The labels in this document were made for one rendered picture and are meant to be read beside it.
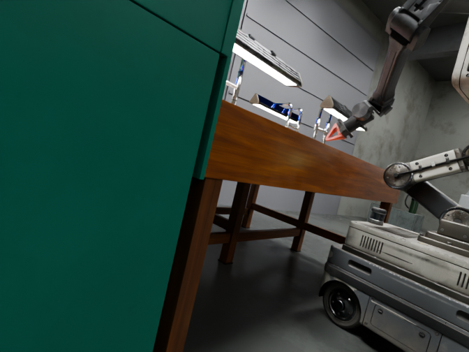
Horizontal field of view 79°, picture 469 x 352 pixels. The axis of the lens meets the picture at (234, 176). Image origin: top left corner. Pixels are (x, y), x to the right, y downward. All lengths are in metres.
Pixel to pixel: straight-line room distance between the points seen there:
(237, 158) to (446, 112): 8.02
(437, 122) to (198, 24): 8.16
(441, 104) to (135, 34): 8.39
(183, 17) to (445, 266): 1.18
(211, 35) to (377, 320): 1.21
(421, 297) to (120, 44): 1.23
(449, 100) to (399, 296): 7.57
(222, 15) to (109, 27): 0.23
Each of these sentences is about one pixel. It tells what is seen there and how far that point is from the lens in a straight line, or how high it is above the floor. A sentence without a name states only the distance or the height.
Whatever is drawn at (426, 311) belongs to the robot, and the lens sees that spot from 1.33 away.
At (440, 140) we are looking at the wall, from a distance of 8.44.
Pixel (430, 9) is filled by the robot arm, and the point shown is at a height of 1.12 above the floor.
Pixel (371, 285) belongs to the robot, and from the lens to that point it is 1.39.
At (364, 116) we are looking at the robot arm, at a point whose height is 0.90.
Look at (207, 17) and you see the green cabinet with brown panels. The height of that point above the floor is 0.89.
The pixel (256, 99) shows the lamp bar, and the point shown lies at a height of 1.07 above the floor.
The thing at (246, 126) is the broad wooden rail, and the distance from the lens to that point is 0.75.
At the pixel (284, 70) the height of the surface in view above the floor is 1.06.
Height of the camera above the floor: 0.65
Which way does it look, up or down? 4 degrees down
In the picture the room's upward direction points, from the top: 13 degrees clockwise
